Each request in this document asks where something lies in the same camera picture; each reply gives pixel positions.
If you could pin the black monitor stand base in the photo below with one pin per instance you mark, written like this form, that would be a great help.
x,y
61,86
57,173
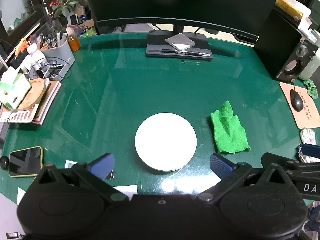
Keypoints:
x,y
160,42

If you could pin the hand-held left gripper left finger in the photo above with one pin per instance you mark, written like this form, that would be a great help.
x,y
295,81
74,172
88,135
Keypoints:
x,y
102,165

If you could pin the white plastic bottle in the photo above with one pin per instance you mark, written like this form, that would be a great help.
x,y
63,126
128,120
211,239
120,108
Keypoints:
x,y
32,52

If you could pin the small crumpled green cloth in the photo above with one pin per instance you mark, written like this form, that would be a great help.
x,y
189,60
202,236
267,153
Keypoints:
x,y
310,86

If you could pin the yellow box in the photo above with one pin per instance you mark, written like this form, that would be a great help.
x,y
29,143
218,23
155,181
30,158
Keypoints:
x,y
288,7

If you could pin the crumpled patterned wrapper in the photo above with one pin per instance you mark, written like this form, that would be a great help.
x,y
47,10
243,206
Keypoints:
x,y
308,135

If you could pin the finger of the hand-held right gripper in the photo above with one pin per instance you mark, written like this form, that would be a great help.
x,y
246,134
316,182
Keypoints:
x,y
311,150
280,161

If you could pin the grey notepad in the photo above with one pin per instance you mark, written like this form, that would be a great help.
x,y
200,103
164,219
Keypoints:
x,y
180,42

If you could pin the black pen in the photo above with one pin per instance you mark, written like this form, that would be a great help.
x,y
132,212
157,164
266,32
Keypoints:
x,y
182,52

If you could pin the small white paper card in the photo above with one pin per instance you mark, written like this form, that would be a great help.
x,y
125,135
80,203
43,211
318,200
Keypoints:
x,y
70,164

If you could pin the potted plant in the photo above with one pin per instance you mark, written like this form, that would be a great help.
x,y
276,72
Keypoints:
x,y
65,0

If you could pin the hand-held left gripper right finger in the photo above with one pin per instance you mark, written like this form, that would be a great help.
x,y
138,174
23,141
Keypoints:
x,y
220,166

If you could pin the white plastic bag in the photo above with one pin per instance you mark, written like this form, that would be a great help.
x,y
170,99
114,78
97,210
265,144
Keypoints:
x,y
306,13

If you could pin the black computer mouse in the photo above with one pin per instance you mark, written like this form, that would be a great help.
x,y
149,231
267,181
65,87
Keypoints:
x,y
297,101

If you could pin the green cleaning cloth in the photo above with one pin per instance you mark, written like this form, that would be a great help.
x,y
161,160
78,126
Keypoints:
x,y
228,130

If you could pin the black wooden speaker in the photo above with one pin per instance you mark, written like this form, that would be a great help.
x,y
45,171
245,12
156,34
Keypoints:
x,y
297,60

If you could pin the round wooden tray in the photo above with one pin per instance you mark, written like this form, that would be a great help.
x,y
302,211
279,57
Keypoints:
x,y
36,92

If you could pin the black round knob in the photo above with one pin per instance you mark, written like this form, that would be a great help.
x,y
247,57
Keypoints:
x,y
3,162

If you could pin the yellow glue gun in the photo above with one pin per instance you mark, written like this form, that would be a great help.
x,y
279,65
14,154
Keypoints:
x,y
21,45

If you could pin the white humidifier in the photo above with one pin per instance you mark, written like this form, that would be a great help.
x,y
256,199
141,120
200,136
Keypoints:
x,y
311,66

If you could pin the orange jar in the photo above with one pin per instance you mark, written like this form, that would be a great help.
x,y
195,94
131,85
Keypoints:
x,y
74,43

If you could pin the white paper sheet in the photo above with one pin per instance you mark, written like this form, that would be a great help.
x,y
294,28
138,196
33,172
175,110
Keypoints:
x,y
21,196

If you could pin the white bowl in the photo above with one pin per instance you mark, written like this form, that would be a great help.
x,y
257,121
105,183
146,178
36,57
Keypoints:
x,y
165,142

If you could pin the yellow-cased smartphone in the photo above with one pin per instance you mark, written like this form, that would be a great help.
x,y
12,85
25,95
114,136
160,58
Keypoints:
x,y
25,161

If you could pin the tan mouse pad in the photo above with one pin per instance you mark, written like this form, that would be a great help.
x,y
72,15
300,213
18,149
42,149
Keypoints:
x,y
308,116

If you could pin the stack of magazines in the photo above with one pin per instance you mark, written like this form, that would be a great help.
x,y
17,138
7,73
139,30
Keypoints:
x,y
43,107

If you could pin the green and white tissue box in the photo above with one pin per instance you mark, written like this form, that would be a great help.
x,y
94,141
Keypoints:
x,y
15,91

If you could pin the grey desk organizer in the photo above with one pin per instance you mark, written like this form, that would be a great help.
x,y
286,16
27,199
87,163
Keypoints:
x,y
61,55

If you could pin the white paper slip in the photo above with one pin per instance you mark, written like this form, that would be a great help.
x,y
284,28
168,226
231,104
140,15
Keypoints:
x,y
125,191

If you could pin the black framed glass cabinet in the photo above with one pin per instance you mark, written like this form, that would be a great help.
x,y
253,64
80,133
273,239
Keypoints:
x,y
17,2

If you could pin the black computer monitor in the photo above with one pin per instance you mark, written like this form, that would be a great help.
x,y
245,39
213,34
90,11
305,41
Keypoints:
x,y
175,0

